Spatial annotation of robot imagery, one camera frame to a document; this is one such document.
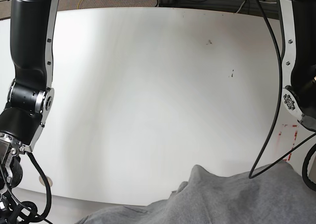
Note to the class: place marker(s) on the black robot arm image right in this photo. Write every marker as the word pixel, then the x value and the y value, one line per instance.
pixel 298 59

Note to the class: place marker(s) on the black robot arm image left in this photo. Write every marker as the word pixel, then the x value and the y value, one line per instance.
pixel 29 101

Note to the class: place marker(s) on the left table cable grommet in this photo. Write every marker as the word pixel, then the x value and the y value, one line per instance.
pixel 48 180

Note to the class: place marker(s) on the red tape rectangle marking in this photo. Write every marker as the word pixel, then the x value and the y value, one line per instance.
pixel 286 139

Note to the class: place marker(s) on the grey T-shirt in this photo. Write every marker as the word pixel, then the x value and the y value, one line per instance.
pixel 278 196

